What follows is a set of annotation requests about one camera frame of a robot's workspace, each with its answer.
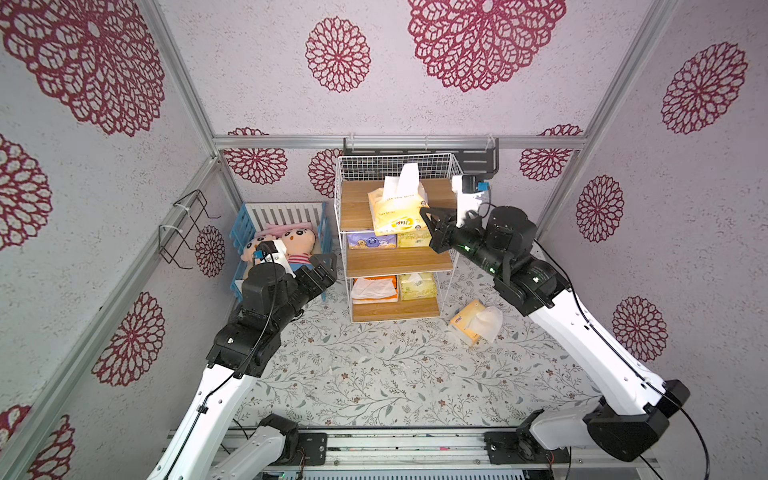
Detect purple tissue pack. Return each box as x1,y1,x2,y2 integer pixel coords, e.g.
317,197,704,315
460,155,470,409
347,231,397,250

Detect white wire three-tier shelf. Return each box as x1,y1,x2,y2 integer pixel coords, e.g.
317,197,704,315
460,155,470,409
334,147,463,323

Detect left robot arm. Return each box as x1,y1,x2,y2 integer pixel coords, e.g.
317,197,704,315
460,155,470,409
149,253,337,479

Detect yellow-green tissue pack bottom shelf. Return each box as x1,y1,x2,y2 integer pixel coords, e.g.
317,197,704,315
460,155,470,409
398,272,438,301

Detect orange tissue pack bottom shelf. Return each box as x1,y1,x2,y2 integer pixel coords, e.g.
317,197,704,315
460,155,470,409
351,276,399,305

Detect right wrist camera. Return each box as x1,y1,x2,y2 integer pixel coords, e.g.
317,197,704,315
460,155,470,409
451,174,490,228

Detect plush doll blue shorts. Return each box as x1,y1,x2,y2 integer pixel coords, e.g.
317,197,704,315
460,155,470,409
272,222,317,271

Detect floral patterned floor mat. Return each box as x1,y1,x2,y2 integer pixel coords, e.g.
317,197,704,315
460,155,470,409
236,259,598,427

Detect blue white toy crib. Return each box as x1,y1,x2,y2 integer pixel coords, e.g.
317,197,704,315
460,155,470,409
229,200,334,303

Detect yellow tissue pack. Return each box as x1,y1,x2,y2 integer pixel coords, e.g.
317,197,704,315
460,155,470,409
448,300,504,346

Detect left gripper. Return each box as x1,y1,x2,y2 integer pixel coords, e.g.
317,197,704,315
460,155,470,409
271,251,334,333

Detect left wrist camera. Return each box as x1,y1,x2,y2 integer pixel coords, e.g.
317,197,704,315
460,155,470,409
253,239,293,275

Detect black wire wall rack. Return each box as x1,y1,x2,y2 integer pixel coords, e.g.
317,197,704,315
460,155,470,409
157,189,220,270

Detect plush doll orange shorts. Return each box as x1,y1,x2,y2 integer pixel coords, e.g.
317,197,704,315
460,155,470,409
241,234,275,265

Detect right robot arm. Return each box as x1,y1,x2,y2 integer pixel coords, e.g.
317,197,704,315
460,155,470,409
420,206,690,462

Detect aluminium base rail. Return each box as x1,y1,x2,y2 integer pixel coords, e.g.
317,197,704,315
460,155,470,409
154,425,661,480

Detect grey wall-mounted shelf rack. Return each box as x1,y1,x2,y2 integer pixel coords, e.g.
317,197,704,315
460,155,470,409
338,137,499,181

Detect yellow tissue pack shelf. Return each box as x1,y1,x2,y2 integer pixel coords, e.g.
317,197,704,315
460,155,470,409
397,229,432,248

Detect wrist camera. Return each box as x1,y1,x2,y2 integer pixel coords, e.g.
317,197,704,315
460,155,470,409
253,239,293,275
451,174,490,228

